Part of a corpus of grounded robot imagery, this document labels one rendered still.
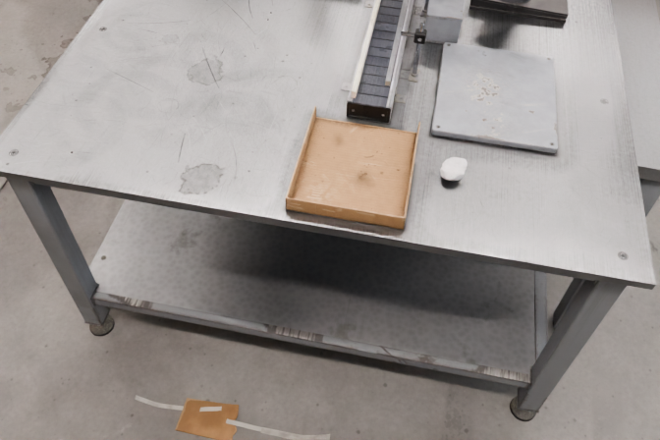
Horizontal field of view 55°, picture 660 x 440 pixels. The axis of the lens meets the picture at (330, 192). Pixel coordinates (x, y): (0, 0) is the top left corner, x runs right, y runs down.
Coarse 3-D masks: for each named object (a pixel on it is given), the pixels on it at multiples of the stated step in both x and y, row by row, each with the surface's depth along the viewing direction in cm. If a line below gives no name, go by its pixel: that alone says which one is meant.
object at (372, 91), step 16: (384, 0) 184; (400, 0) 184; (384, 16) 179; (384, 32) 174; (368, 48) 169; (384, 48) 170; (368, 64) 165; (384, 64) 165; (368, 80) 161; (384, 80) 161; (368, 96) 157; (384, 96) 157
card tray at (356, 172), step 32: (320, 128) 156; (352, 128) 156; (384, 128) 157; (320, 160) 149; (352, 160) 149; (384, 160) 150; (288, 192) 138; (320, 192) 143; (352, 192) 143; (384, 192) 143; (384, 224) 137
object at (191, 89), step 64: (128, 0) 190; (192, 0) 191; (256, 0) 191; (320, 0) 192; (576, 0) 195; (64, 64) 170; (128, 64) 171; (192, 64) 171; (256, 64) 172; (320, 64) 173; (576, 64) 175; (64, 128) 155; (128, 128) 155; (192, 128) 156; (256, 128) 156; (576, 128) 159; (128, 192) 142; (192, 192) 142; (256, 192) 143; (448, 192) 144; (512, 192) 144; (576, 192) 145; (640, 192) 145; (512, 256) 133; (576, 256) 133; (640, 256) 134
